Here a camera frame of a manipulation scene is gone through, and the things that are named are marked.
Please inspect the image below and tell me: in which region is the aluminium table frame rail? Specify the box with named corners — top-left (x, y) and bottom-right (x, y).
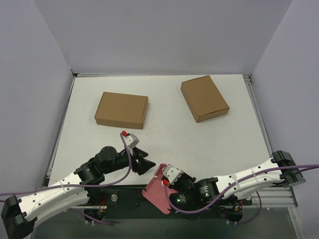
top-left (243, 74), bottom-right (298, 208)

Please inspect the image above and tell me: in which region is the brown cardboard box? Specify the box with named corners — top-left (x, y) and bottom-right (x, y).
top-left (180, 75), bottom-right (230, 122)
top-left (94, 92), bottom-right (149, 129)

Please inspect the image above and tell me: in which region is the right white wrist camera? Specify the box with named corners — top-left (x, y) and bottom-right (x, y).
top-left (162, 164), bottom-right (184, 185)

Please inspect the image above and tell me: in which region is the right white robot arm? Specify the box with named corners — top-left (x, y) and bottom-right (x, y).
top-left (162, 150), bottom-right (306, 214)

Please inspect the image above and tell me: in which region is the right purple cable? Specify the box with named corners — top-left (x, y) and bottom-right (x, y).
top-left (163, 164), bottom-right (319, 214)

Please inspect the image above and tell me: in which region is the right brown cardboard box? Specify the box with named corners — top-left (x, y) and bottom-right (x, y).
top-left (180, 75), bottom-right (230, 122)

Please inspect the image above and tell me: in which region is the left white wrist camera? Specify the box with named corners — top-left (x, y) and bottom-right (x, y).
top-left (124, 133), bottom-right (140, 149)

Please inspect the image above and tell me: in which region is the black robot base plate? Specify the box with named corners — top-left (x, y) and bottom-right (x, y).
top-left (77, 185), bottom-right (252, 222)

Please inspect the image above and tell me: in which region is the left brown cardboard box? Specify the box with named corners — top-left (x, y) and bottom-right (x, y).
top-left (94, 92), bottom-right (149, 129)

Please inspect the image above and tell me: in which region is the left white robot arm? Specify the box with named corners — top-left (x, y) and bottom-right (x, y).
top-left (1, 146), bottom-right (156, 239)

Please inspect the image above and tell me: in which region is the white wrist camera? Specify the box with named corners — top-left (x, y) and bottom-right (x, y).
top-left (124, 133), bottom-right (140, 149)
top-left (162, 164), bottom-right (184, 185)

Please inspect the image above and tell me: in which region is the pink paper box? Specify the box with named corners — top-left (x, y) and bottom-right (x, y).
top-left (142, 164), bottom-right (176, 215)

